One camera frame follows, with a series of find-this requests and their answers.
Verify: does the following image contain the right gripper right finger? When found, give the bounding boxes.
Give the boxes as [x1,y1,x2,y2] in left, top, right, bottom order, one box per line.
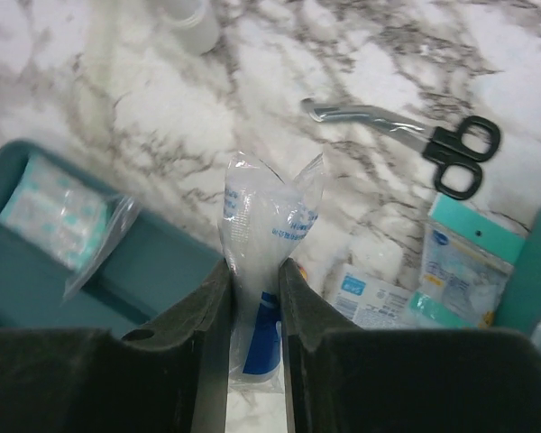
[279,260,541,432]

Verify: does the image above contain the teal divided tray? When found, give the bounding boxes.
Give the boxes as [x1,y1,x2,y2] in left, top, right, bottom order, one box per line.
[0,140,220,336]

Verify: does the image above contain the black handled scissors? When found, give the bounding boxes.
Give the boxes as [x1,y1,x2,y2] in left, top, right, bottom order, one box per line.
[300,98,501,201]

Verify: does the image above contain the teal medicine kit box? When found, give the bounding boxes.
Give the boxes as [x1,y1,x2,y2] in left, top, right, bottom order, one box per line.
[494,208,541,335]

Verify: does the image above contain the small white blue tube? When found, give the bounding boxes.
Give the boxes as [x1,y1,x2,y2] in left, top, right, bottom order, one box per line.
[218,152,325,392]

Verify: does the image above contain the clear zip bag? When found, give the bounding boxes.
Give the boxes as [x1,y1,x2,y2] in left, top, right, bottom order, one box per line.
[62,195,142,302]

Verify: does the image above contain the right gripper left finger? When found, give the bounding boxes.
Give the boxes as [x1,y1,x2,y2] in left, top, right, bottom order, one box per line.
[0,263,232,432]

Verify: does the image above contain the small blue wipe packets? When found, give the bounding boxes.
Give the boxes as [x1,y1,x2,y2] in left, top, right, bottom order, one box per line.
[328,263,412,329]

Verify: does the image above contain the teal bandage packet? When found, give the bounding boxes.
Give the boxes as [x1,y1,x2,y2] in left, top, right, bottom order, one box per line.
[0,154,110,271]

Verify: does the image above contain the blue white gauze packet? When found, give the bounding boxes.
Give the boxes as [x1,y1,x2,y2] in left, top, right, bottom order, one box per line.
[405,194,525,329]

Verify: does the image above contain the white pvc pipe frame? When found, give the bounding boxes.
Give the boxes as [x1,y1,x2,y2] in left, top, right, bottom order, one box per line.
[161,0,220,55]

